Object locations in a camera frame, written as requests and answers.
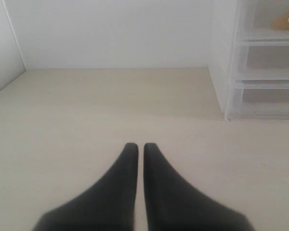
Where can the white plastic drawer cabinet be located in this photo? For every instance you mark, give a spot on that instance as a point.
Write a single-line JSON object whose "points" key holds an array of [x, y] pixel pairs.
{"points": [[223, 45]]}

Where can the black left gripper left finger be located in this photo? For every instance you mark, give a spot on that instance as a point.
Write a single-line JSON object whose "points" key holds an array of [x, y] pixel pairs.
{"points": [[108, 205]]}

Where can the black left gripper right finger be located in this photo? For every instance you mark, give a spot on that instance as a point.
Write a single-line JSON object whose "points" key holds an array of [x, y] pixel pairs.
{"points": [[173, 204]]}

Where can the yellow wedge block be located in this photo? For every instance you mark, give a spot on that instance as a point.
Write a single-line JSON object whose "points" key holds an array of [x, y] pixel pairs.
{"points": [[282, 22]]}

